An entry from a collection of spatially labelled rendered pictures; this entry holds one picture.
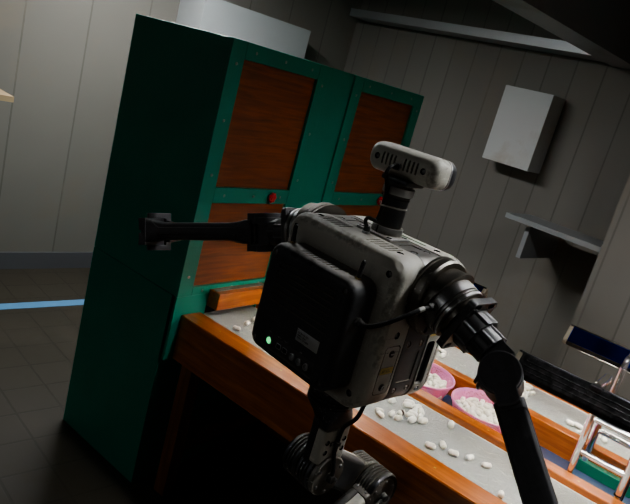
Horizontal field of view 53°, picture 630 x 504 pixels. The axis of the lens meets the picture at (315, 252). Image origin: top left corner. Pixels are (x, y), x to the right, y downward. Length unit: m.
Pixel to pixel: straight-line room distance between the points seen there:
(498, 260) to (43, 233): 3.22
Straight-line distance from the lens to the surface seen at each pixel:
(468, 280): 1.29
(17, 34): 4.42
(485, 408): 2.56
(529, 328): 4.73
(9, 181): 4.58
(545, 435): 2.59
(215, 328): 2.42
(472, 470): 2.10
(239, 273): 2.63
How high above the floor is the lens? 1.73
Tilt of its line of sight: 15 degrees down
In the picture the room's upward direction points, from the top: 15 degrees clockwise
